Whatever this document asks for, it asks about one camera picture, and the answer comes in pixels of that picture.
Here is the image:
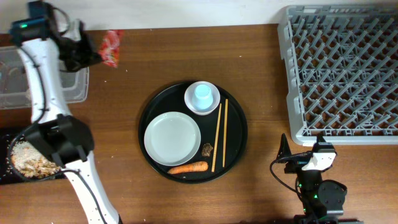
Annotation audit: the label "red snack wrapper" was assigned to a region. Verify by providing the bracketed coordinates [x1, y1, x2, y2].
[99, 30, 124, 68]

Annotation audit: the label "light blue cup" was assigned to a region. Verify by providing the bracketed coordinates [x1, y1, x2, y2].
[192, 84, 213, 110]

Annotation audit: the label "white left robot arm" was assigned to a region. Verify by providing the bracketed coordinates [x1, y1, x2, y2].
[9, 1, 122, 223]

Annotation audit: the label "brown food scrap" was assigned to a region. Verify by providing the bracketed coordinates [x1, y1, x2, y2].
[201, 143, 213, 157]

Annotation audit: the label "grey dishwasher rack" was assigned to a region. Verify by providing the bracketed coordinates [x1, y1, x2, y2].
[277, 4, 397, 146]

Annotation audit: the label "clear plastic waste bin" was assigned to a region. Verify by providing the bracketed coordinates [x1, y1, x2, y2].
[1, 47, 89, 110]

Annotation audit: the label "rice and shell leftovers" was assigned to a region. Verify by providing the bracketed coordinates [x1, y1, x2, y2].
[11, 141, 60, 179]

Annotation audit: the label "white dinner plate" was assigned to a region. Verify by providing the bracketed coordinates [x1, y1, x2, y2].
[144, 111, 201, 166]

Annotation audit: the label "white small bowl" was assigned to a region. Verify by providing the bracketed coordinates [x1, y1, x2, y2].
[184, 81, 221, 116]

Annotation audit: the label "orange carrot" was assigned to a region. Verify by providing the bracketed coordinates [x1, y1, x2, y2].
[167, 161, 208, 174]

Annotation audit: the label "black rectangular waste tray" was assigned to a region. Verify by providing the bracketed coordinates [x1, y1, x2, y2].
[1, 128, 66, 185]

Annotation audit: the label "round black serving tray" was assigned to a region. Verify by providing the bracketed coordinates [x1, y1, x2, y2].
[138, 80, 248, 184]

